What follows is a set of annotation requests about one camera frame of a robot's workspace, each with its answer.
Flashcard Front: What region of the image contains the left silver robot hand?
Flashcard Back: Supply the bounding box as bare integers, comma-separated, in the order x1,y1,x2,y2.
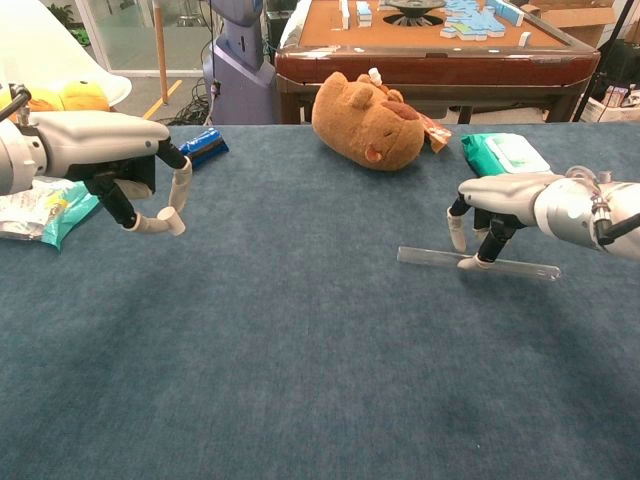
27,110,194,235

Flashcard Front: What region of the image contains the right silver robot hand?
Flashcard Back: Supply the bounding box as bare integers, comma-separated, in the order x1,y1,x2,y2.
446,172,566,271

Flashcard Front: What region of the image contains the clear plastic tube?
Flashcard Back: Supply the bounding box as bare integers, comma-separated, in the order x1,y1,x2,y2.
397,245,562,285

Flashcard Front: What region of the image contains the green wet wipes pack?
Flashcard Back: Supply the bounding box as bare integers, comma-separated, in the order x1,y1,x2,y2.
459,132,554,179

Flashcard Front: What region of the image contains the yellow plush toy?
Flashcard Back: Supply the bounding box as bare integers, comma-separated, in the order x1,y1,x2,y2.
0,81,111,119

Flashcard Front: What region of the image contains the teal snack bag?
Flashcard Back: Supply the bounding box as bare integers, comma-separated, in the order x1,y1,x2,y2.
0,175,104,251

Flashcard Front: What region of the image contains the brown snack packet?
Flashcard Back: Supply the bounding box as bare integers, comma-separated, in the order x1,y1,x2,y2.
414,110,453,154

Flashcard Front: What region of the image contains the white chair with wooden legs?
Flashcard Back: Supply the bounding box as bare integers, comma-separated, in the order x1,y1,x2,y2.
0,0,134,114

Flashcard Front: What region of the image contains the blue cookie packet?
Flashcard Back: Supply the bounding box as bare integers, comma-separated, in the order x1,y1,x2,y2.
177,127,230,171

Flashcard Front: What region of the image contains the brown mahjong table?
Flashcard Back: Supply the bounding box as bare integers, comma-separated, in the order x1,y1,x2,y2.
273,0,602,125

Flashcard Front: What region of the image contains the black tripod stand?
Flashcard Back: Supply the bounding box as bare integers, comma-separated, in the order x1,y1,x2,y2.
572,0,631,124

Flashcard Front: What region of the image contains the blue-grey machine base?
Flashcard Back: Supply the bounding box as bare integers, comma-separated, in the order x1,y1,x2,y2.
202,0,277,126

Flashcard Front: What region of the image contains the brown capybara plush toy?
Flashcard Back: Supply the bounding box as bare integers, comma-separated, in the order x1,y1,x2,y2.
311,70,426,172

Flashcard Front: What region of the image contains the blue mahjong tile pile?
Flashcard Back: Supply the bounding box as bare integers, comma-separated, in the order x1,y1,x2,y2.
439,0,525,41

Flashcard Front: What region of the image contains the cardboard box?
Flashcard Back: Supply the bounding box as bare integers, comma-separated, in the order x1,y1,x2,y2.
529,0,616,49

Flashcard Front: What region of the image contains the blue table cloth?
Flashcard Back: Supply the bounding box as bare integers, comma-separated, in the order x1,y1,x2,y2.
0,122,640,480

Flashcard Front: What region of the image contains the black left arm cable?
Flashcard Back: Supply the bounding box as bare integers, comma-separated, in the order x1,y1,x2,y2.
0,83,32,124

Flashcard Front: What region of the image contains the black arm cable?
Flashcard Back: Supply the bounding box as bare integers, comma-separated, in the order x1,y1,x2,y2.
593,199,640,247
0,83,32,124

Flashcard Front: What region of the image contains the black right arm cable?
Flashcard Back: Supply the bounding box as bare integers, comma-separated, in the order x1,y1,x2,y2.
593,199,640,247

